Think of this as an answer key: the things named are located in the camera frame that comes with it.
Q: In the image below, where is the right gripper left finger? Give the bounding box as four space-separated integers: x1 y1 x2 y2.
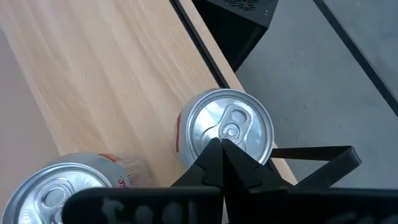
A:
170 136 224 189

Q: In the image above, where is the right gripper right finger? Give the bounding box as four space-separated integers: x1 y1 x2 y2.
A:
221 138 295 191

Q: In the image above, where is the wooden shelf with black frame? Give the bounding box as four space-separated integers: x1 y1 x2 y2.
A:
0 0 363 189

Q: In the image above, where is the black aluminium table frame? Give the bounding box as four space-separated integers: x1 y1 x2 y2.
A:
169 0 231 89

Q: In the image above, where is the black floor tape strip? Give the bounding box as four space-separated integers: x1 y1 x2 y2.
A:
313 0 398 118

